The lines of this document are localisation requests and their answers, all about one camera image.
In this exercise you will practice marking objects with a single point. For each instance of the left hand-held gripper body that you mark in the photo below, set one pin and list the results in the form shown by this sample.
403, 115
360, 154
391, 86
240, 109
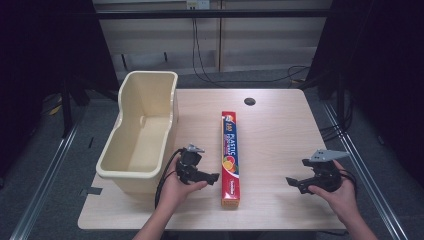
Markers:
188, 161

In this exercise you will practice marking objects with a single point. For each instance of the person's right hand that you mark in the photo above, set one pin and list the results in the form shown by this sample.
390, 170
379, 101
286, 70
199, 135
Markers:
338, 196

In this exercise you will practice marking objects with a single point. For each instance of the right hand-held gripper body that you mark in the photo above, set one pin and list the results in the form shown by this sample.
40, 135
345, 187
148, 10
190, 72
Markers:
326, 170

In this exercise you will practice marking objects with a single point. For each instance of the black tape strip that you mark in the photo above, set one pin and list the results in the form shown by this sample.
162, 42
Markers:
91, 191

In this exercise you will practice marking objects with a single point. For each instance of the cream plastic bin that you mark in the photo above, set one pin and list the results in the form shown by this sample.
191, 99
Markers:
144, 133

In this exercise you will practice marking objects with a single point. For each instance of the red plastic wrap box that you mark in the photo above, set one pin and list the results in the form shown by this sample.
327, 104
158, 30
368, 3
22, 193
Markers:
230, 158

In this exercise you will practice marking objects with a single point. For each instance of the person's left hand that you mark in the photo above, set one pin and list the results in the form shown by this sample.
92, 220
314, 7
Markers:
179, 190

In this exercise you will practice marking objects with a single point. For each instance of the black metal stand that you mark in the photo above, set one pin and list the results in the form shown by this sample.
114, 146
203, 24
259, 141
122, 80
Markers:
336, 90
66, 100

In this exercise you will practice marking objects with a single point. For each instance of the white wall socket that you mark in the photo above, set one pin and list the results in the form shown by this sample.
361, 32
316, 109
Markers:
198, 4

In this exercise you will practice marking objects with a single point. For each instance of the black horizontal bar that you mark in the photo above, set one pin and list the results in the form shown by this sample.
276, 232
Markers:
213, 13

